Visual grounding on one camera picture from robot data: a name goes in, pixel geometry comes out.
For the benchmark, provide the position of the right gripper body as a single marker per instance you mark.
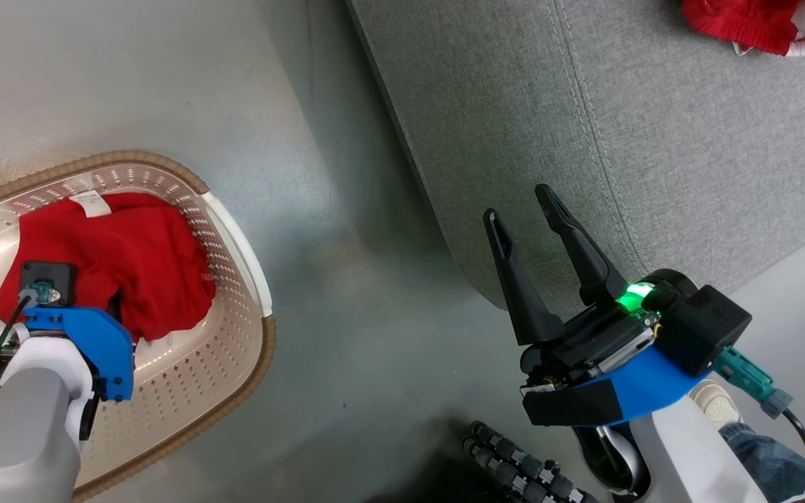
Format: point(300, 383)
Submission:
point(598, 342)

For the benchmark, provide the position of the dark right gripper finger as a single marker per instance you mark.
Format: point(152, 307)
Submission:
point(518, 286)
point(581, 244)

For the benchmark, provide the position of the plain red garment white label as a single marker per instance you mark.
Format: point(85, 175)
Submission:
point(130, 265)

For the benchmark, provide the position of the red jersey with white trim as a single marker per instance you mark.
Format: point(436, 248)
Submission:
point(766, 24)

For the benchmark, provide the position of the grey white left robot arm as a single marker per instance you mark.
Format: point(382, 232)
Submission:
point(22, 426)

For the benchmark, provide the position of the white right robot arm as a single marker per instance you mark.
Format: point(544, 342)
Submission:
point(682, 454)

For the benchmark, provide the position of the grey fabric sofa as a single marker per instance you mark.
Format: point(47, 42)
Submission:
point(619, 140)

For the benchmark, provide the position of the white shoe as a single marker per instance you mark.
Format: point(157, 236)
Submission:
point(717, 402)

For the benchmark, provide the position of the blue jeans leg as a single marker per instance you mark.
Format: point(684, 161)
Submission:
point(787, 468)

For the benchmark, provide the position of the beige perforated laundry basket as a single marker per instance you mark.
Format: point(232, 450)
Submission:
point(221, 335)

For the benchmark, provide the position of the blue right camera mount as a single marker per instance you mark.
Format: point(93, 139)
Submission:
point(643, 391)

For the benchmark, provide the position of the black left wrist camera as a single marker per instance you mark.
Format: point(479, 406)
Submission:
point(47, 283)

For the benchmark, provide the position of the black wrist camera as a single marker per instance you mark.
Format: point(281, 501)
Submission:
point(703, 325)
point(47, 283)

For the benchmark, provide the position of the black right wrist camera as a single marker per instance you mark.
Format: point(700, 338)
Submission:
point(703, 325)

